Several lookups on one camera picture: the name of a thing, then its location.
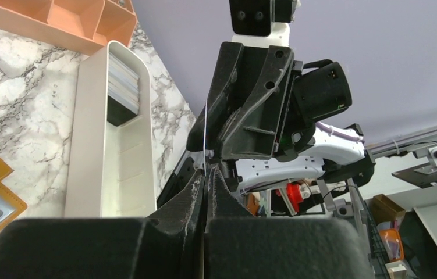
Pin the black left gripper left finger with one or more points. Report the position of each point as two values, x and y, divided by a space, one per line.
165 244

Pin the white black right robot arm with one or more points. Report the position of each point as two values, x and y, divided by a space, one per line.
338 154

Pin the aluminium table frame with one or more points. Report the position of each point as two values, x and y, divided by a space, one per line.
401 143

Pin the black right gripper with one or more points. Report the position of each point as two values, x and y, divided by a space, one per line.
247 95

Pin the black credit card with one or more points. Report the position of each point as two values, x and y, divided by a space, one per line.
204 139

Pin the white plastic tray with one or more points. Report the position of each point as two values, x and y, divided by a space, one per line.
111 168

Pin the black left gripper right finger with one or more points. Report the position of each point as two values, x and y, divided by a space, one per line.
239 245

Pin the red clamp handle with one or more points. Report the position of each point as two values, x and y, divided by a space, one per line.
294 195

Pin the stack of cards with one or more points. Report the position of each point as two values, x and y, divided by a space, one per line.
123 84

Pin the peach desk organizer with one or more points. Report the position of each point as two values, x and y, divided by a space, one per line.
80 26

